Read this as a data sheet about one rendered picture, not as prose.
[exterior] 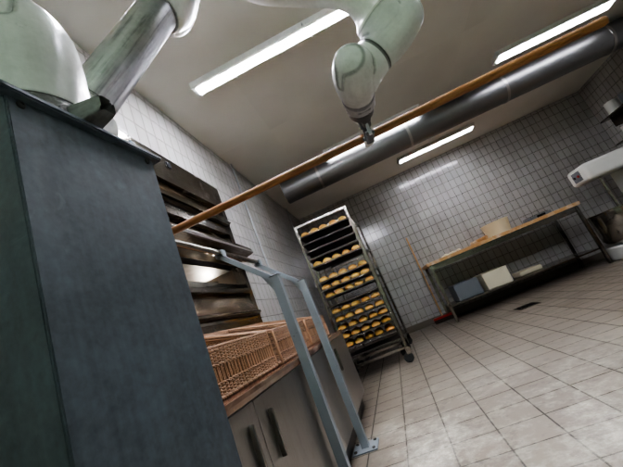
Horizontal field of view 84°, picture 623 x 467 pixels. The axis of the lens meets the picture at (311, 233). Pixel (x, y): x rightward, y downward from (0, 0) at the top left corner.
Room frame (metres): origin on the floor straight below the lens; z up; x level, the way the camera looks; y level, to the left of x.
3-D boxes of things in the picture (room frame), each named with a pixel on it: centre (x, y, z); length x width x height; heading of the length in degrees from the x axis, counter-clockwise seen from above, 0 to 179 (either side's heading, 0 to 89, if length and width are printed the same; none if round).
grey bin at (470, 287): (5.45, -1.83, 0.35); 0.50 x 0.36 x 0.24; 171
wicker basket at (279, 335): (1.83, 0.51, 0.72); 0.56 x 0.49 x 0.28; 172
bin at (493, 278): (5.39, -2.25, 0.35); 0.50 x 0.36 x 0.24; 173
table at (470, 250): (5.35, -2.53, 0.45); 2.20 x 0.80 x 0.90; 82
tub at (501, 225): (5.41, -2.69, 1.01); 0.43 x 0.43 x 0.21
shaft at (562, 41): (1.10, -0.24, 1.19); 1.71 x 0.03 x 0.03; 81
